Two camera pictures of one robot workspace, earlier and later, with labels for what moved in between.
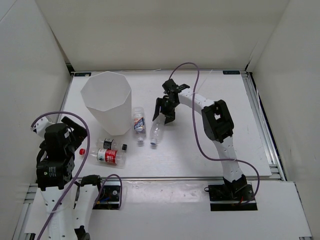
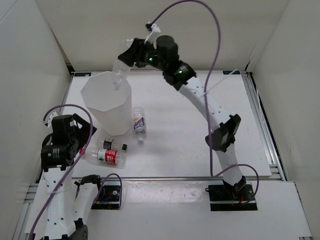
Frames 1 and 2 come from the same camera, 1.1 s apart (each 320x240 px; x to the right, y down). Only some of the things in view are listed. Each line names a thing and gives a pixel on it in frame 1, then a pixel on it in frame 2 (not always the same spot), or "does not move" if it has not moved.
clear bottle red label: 110,156 does not move
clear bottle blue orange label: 139,123 does not move
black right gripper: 170,116 -> 135,52
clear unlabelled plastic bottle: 156,130 -> 121,69
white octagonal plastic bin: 107,96 does not move
